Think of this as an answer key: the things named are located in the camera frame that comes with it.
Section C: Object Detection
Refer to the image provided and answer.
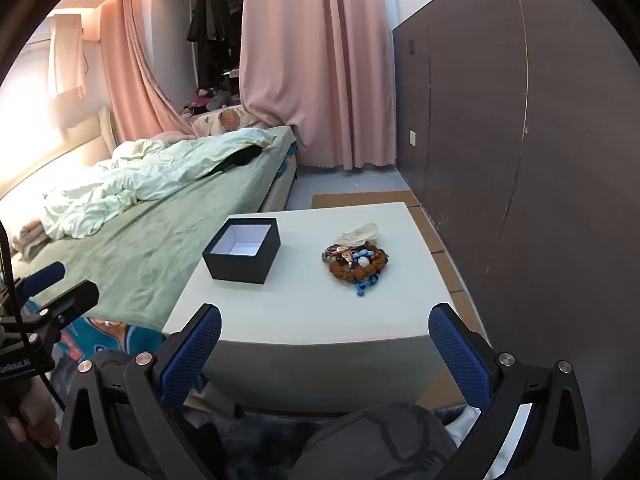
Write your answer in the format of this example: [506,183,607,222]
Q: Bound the cardboard floor sheets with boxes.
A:
[310,190,490,343]

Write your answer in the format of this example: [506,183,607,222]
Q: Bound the blue bead bracelet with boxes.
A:
[351,243,385,297]

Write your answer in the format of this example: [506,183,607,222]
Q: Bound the white shell ornament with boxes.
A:
[342,223,381,247]

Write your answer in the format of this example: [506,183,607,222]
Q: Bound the dark hanging clothes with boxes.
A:
[187,0,244,89]

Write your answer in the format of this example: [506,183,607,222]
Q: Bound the black cloth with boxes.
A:
[219,144,264,172]

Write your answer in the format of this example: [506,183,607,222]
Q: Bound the wide pink curtain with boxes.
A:
[239,0,399,171]

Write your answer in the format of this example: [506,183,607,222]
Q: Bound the pile of stuffed toys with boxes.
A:
[180,87,242,119]

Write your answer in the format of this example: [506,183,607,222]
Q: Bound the teal printed blanket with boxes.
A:
[27,299,167,408]

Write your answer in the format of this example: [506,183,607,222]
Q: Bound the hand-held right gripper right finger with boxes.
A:
[427,303,593,480]

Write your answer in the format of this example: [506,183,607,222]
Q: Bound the beige headboard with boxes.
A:
[0,104,119,197]

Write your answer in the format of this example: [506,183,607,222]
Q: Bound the light green quilt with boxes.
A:
[41,127,279,239]

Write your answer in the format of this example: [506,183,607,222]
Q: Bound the brown bead bracelet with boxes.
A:
[328,247,390,286]

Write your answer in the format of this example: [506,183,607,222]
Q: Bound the black cable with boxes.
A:
[0,220,25,323]

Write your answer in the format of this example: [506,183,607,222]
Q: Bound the white hanging cloth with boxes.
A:
[48,11,87,100]

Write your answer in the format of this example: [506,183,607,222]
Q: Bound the bear print pillow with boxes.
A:
[191,105,262,137]

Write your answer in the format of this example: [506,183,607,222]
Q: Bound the white low table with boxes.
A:
[162,201,489,409]

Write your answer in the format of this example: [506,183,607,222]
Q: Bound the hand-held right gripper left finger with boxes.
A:
[57,303,223,480]

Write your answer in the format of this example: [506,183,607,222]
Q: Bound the bed with green sheet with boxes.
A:
[0,125,301,335]

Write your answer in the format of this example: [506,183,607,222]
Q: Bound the draped pink curtain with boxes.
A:
[98,0,199,144]

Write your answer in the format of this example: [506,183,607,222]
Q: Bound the person's left hand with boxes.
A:
[0,382,62,451]

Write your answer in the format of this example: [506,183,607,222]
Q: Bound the black square box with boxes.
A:
[202,217,282,285]

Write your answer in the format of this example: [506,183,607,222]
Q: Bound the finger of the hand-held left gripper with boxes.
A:
[36,280,100,332]
[17,261,66,298]

